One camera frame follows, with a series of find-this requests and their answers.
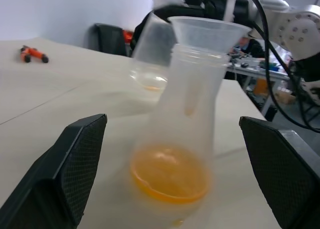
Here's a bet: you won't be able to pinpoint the small orange item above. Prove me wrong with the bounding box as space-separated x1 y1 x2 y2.
122 30 135 44

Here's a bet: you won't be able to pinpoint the orange box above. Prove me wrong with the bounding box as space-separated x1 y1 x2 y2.
254 78 270 98

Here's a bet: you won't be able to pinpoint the plastic flask with orange liquid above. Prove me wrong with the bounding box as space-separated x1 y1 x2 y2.
128 43 230 227

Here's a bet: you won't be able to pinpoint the clear plastic funnel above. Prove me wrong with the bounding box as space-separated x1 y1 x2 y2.
167 16 252 116

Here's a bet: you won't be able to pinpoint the cluttered grey work desk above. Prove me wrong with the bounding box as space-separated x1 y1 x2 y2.
224 55 294 115

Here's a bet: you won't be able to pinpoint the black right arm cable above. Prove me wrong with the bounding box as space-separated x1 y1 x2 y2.
243 0 320 134

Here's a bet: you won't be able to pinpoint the orange black pliers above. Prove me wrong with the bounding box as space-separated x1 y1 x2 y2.
19 45 50 65

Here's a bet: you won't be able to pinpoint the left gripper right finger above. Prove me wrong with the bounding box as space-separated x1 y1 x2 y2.
239 115 320 229

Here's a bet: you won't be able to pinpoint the seated person in dark clothes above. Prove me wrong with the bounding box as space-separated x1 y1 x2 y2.
234 30 267 59

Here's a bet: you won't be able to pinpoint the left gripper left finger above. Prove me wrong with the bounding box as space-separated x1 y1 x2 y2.
0 113 108 229

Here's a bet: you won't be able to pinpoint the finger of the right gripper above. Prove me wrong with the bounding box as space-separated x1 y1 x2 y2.
153 3 209 22

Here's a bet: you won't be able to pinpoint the brown cardboard box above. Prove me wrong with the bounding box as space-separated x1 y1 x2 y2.
274 88 299 105

